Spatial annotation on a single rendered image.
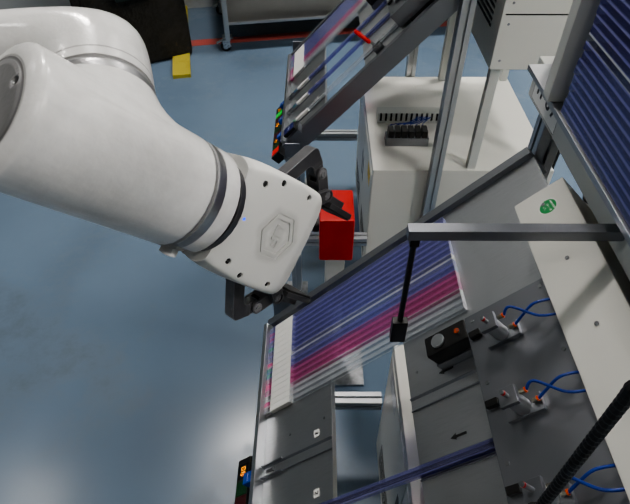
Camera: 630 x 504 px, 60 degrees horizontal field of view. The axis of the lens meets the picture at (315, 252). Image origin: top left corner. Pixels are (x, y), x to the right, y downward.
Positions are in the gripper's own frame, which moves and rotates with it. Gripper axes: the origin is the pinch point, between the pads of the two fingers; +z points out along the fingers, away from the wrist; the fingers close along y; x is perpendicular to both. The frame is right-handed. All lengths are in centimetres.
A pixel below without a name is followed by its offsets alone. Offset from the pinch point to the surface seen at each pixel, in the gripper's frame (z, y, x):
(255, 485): 44, -46, 22
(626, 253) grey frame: 28.3, 15.7, -20.2
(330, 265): 95, -4, 64
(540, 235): 22.2, 13.2, -12.2
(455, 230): 16.3, 9.3, -4.9
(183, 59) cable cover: 178, 74, 315
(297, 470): 45, -39, 15
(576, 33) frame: 24.3, 39.8, -4.2
